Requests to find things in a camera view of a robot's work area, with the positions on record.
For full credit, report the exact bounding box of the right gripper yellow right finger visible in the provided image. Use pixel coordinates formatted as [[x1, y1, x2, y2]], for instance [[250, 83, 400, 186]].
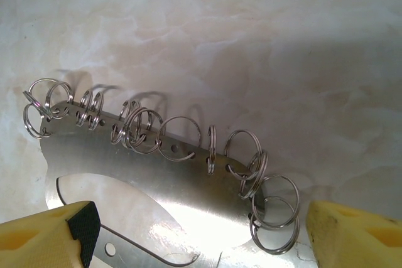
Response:
[[306, 200, 402, 268]]

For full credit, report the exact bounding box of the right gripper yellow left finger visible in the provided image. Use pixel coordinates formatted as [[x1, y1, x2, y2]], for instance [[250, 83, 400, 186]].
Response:
[[0, 200, 101, 268]]

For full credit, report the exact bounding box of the silver split key ring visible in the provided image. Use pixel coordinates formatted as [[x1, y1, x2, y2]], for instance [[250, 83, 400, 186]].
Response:
[[238, 151, 270, 200], [45, 81, 75, 121], [225, 129, 261, 176], [77, 88, 94, 127], [251, 174, 301, 228], [128, 109, 164, 155], [23, 103, 54, 139], [123, 106, 151, 149], [87, 91, 106, 131], [249, 195, 299, 255], [156, 116, 204, 161], [110, 99, 142, 143], [22, 78, 63, 117], [205, 124, 218, 176]]

